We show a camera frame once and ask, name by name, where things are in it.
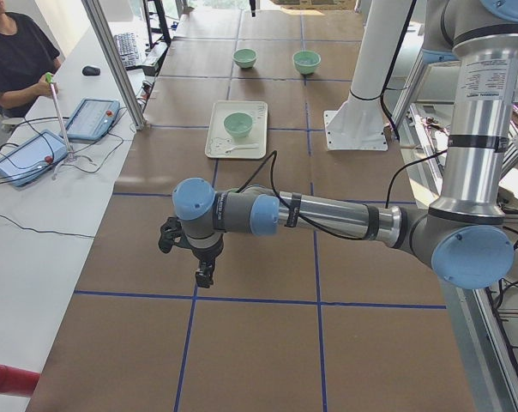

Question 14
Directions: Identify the aluminium frame post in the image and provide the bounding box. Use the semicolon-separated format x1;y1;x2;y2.
81;0;147;130

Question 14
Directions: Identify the person in black shirt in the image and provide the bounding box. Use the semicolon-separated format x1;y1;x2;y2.
0;1;61;118

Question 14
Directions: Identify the teach pendant far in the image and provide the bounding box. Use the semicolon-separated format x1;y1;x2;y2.
65;98;121;142

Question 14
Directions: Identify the green bowl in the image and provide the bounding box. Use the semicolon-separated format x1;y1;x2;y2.
223;112;253;138
292;50;322;76
232;48;257;70

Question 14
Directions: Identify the black computer mouse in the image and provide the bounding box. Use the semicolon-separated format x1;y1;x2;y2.
81;65;101;76

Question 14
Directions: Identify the teach pendant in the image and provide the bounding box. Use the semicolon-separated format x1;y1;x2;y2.
0;130;68;187
65;98;121;142

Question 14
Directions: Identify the green bowl on tray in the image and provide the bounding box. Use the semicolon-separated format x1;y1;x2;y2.
223;112;253;138

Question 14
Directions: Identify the white bear tray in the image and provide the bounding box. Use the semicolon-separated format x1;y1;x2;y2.
204;100;268;160

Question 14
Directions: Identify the teach pendant near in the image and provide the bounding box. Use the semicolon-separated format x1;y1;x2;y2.
0;130;68;187

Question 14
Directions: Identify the black keyboard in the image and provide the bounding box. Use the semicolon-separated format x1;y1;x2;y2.
113;33;144;70

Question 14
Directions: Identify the white plastic spoon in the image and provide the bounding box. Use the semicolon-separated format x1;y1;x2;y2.
224;143;259;155

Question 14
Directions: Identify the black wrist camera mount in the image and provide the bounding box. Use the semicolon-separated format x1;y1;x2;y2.
158;216;190;254

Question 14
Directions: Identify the black pendant cable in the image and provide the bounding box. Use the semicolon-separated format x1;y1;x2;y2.
0;203;96;239

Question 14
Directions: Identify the silver stick green tip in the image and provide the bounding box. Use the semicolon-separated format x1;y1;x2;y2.
45;72;75;162

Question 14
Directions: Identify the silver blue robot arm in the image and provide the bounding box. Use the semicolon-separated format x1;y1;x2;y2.
159;1;518;289

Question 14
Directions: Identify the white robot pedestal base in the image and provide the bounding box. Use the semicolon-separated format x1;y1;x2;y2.
324;0;415;151

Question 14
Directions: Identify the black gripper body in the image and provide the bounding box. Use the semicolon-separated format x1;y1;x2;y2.
187;234;224;271

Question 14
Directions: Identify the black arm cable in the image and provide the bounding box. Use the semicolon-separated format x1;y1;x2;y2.
237;149;451;241

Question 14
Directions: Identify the red cylinder object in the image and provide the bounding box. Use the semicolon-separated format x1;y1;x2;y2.
0;364;40;397

